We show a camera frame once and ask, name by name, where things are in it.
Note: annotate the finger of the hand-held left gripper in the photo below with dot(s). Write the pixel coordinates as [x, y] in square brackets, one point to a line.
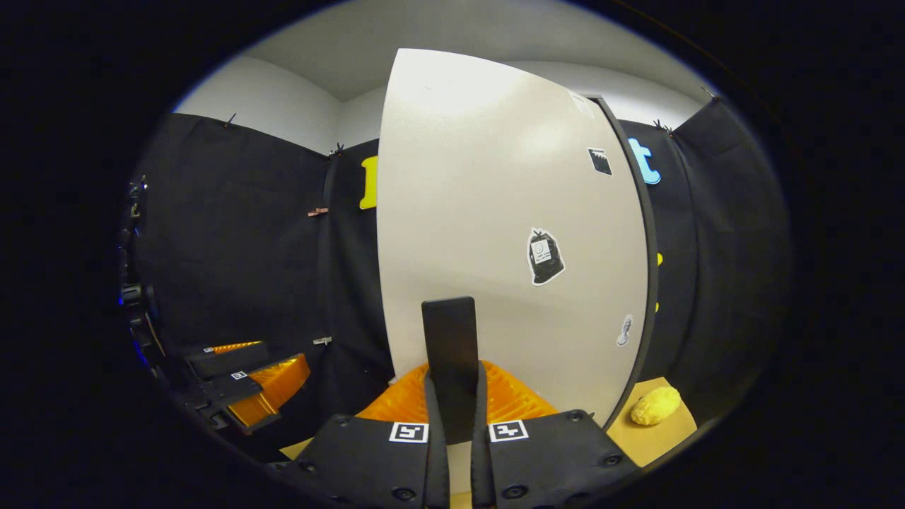
[237, 387]
[233, 360]

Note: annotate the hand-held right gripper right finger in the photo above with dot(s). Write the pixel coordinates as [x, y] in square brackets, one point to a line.
[481, 466]

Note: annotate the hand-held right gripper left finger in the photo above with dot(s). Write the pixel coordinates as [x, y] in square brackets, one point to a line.
[437, 459]

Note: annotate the beige cabinet door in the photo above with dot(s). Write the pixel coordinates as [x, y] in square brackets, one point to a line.
[481, 212]

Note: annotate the black backdrop cloth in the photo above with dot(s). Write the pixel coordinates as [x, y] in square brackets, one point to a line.
[233, 247]

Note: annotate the yellow lumpy object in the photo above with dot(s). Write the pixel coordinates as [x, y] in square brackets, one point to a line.
[656, 406]

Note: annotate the black clip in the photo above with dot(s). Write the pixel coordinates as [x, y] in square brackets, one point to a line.
[662, 126]
[338, 149]
[708, 92]
[230, 120]

